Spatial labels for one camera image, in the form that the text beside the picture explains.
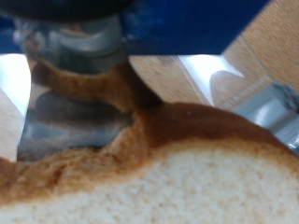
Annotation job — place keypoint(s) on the white bread slice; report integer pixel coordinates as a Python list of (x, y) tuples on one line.
[(187, 186)]

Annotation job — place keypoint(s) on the spatula with blue grip block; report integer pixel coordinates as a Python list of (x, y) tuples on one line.
[(187, 25)]

